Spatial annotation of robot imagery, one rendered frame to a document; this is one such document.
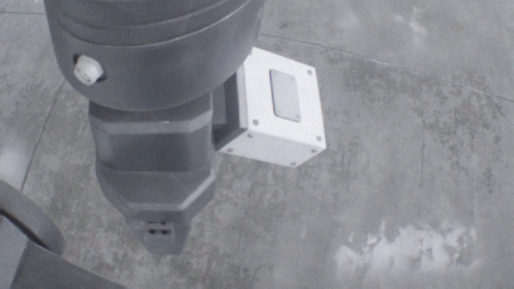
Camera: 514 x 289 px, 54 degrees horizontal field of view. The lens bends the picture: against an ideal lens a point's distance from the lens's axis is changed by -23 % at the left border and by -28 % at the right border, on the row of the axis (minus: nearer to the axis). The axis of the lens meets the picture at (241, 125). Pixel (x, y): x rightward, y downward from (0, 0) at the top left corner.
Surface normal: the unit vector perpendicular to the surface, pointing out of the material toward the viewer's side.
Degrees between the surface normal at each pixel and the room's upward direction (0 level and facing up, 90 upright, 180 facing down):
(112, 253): 0
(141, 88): 102
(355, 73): 0
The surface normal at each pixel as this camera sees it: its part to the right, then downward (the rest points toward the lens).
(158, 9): 0.19, 0.88
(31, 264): 0.05, -0.62
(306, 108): 0.56, -0.41
